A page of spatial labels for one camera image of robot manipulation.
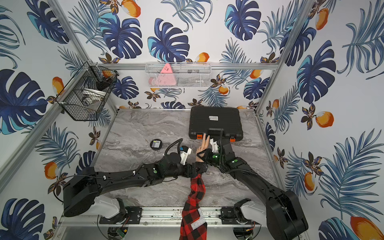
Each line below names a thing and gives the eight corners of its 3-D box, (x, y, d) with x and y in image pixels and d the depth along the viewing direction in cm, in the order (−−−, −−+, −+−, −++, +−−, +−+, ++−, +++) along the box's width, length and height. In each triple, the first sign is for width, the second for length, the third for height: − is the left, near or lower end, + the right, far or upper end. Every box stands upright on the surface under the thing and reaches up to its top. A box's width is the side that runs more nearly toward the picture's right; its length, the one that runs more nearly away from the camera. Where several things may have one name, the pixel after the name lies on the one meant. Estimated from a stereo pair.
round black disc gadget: (149, 150, 101) (148, 148, 99) (151, 140, 106) (151, 138, 104) (161, 150, 101) (161, 148, 99) (163, 140, 106) (162, 138, 104)
